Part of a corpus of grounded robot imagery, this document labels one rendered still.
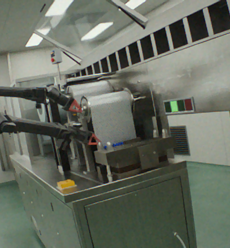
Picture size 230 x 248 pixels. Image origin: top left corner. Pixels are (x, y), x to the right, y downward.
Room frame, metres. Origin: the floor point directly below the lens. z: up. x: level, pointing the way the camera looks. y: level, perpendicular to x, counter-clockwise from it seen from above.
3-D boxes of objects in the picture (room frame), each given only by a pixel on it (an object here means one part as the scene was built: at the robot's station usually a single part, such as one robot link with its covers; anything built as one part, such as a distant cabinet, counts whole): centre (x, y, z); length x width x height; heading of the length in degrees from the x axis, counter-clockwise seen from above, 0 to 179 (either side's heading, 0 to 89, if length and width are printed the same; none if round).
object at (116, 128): (1.82, 0.00, 1.10); 0.23 x 0.01 x 0.18; 113
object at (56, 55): (2.35, 0.33, 1.66); 0.07 x 0.07 x 0.10; 41
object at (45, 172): (2.71, 0.47, 0.88); 2.52 x 0.66 x 0.04; 23
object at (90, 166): (1.85, 0.19, 1.05); 0.06 x 0.05 x 0.31; 113
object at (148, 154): (1.65, -0.13, 0.97); 0.10 x 0.03 x 0.11; 113
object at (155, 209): (2.72, 0.46, 0.43); 2.52 x 0.64 x 0.86; 23
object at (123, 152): (1.73, -0.08, 1.00); 0.40 x 0.16 x 0.06; 113
